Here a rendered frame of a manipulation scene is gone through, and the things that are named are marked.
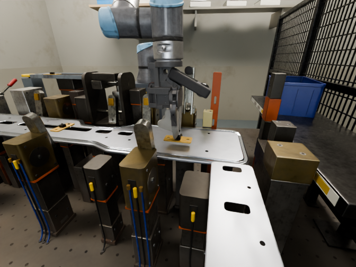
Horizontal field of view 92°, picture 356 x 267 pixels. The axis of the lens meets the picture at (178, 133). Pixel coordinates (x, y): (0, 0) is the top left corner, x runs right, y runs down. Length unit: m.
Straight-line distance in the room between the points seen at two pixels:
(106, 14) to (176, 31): 0.21
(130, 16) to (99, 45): 3.61
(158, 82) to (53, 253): 0.60
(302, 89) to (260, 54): 3.09
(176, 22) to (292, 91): 0.54
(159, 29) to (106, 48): 3.66
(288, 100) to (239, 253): 0.64
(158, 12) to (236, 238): 0.45
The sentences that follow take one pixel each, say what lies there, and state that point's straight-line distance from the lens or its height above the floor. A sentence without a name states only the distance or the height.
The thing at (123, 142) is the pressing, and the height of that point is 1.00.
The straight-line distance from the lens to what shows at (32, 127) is 0.65.
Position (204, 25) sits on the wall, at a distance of 3.72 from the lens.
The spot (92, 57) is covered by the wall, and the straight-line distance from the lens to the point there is 4.24.
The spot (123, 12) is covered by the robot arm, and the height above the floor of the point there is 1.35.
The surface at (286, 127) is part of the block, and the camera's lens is 0.54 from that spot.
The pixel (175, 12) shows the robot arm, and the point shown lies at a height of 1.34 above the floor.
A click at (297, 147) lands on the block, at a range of 0.48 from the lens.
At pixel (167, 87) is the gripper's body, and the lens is 0.47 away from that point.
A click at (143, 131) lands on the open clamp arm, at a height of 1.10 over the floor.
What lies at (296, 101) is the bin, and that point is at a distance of 0.83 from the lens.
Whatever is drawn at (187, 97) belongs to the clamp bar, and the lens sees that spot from 0.68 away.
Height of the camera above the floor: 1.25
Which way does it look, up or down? 24 degrees down
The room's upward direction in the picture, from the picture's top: straight up
